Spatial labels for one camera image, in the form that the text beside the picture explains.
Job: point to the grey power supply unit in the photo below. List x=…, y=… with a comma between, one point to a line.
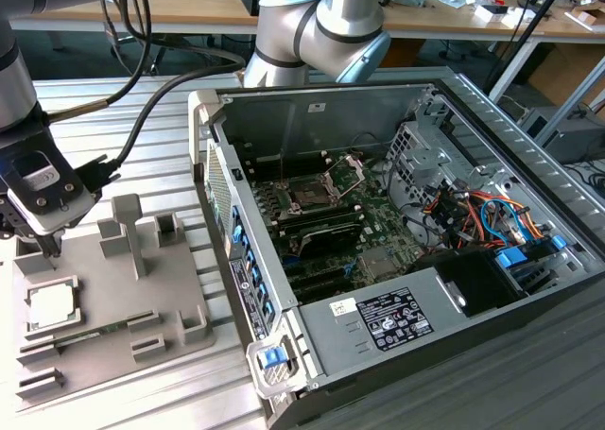
x=340, y=345

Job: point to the blue case release latch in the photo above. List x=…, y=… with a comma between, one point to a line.
x=271, y=356

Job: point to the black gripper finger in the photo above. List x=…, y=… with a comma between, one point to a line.
x=51, y=250

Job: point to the green RAM stick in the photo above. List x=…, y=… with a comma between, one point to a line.
x=111, y=328

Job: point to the wooden desk white frame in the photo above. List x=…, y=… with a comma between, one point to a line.
x=198, y=5
x=425, y=21

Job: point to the perforated metal drive cage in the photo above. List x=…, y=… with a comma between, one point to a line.
x=425, y=160

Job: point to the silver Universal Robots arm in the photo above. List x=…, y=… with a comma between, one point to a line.
x=331, y=23

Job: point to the black slanted stand pole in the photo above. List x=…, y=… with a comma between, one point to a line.
x=524, y=38

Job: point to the black graphics card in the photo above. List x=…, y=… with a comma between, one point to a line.
x=331, y=241

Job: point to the large brown cardboard box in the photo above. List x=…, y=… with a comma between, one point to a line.
x=558, y=71

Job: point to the open black PC case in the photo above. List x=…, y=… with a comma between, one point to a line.
x=264, y=118

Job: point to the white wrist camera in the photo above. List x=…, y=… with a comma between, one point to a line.
x=57, y=222

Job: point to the grey plastic parts rack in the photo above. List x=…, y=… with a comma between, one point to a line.
x=108, y=297

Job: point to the small white box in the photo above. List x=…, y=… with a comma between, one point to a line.
x=491, y=14

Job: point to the grey chipset heatsink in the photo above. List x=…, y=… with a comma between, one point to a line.
x=380, y=262

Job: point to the black RAM slot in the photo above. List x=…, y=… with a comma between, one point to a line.
x=326, y=219
x=293, y=161
x=316, y=212

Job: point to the small cardboard box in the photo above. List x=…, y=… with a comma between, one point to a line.
x=585, y=19

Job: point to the hard disk in blue carrier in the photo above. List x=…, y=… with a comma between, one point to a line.
x=510, y=260

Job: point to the green motherboard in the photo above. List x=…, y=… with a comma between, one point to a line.
x=383, y=227

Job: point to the grey computer box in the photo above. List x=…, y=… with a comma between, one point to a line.
x=576, y=139

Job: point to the black expansion slot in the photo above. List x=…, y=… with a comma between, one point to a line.
x=312, y=271
x=321, y=288

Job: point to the CPU socket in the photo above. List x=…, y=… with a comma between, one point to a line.
x=307, y=194

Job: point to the aluminium profile post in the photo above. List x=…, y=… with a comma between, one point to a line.
x=574, y=101

